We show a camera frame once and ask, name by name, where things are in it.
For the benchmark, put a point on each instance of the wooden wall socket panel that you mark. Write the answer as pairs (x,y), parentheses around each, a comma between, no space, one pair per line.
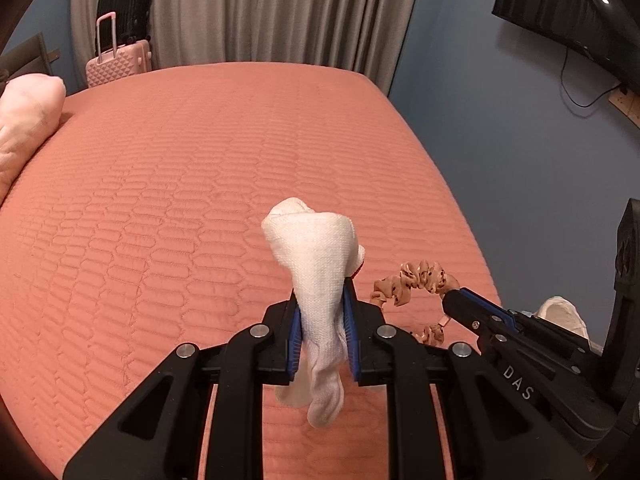
(629,107)

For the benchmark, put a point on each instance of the pink quilted bed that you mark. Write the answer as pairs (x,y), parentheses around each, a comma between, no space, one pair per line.
(175,185)

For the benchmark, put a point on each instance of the grey curtain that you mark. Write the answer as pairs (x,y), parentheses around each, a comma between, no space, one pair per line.
(250,10)

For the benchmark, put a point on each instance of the dark headboard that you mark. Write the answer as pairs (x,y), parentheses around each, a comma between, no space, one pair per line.
(27,57)

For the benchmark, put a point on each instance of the black suitcase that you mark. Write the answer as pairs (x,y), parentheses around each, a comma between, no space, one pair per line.
(127,5)

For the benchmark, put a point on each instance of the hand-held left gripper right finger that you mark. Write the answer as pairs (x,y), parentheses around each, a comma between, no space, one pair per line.
(351,340)

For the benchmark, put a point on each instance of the peach dotted scrunchie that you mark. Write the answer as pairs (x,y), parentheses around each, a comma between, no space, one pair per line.
(400,285)

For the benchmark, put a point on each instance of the pink pillow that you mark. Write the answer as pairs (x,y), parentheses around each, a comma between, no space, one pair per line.
(25,120)

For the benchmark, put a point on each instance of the black wall television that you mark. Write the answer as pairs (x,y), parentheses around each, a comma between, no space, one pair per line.
(565,0)

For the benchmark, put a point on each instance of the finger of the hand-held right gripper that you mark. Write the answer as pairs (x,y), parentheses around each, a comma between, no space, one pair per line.
(472,312)

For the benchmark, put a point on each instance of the white lined trash bin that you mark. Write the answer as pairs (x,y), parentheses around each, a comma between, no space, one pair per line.
(565,316)

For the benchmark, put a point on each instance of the pink suitcase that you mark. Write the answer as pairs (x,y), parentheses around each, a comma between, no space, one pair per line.
(122,62)

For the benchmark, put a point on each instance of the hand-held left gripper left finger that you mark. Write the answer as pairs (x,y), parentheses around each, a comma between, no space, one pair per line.
(296,340)

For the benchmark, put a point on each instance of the white sock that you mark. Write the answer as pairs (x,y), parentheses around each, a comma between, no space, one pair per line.
(315,270)

